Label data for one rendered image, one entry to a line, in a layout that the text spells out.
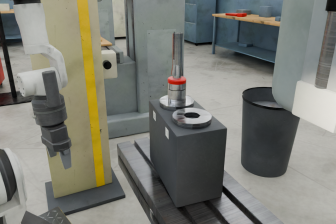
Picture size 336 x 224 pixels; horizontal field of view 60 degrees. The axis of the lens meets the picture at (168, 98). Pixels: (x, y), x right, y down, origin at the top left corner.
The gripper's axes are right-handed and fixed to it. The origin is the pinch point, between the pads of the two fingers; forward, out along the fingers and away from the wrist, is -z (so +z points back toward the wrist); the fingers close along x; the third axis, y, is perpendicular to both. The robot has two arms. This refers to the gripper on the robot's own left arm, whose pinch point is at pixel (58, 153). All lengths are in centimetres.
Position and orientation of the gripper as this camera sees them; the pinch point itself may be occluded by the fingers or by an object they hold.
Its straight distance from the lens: 96.7
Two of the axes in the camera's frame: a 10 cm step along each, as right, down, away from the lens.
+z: -0.6, -9.5, -3.1
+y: 7.2, -2.6, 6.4
